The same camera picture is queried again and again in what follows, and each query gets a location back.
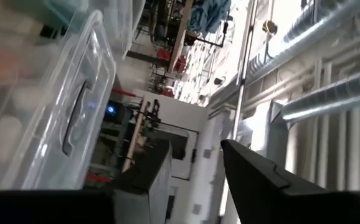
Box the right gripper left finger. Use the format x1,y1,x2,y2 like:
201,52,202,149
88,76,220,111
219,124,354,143
0,139,172,224

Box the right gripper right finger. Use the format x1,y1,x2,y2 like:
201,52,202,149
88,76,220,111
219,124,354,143
220,139,360,224

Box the white bandage roll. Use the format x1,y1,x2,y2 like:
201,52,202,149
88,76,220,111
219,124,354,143
0,115,24,159

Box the clear plastic storage box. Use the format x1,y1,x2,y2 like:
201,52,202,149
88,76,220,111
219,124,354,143
0,9,117,191

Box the red storage bins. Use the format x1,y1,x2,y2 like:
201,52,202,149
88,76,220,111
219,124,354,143
156,48,187,74

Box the teal cloth pile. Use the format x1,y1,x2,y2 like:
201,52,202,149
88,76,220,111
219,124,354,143
187,0,232,37

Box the silver ceiling duct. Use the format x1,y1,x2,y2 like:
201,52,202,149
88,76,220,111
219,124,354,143
281,67,360,123
207,0,360,104

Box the black ceiling device yellow cable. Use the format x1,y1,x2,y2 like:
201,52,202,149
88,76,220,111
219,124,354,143
262,19,278,34

